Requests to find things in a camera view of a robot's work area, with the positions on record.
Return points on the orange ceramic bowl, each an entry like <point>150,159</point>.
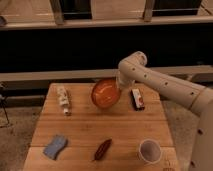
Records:
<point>105,93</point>

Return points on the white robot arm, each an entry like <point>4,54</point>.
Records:
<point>194,97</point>

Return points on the white plastic bottle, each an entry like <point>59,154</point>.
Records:
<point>63,100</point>

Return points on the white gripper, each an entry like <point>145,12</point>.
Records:
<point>122,82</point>

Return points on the dark red chili pepper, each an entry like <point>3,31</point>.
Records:
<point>102,149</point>

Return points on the blue sponge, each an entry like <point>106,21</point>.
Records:
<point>57,144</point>

